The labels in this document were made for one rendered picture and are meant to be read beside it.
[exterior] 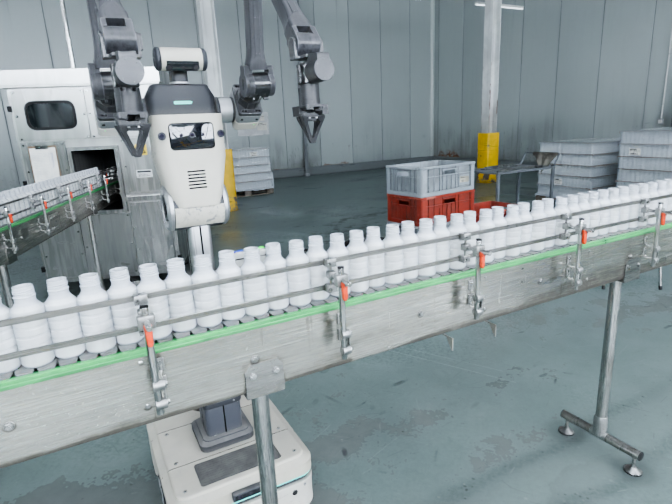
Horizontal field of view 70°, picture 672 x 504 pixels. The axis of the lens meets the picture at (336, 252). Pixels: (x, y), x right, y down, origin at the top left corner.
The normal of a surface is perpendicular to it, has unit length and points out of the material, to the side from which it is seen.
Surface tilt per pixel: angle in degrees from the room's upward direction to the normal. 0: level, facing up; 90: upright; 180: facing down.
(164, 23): 90
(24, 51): 90
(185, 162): 90
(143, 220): 90
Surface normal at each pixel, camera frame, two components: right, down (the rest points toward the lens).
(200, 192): 0.47, 0.21
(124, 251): 0.18, 0.25
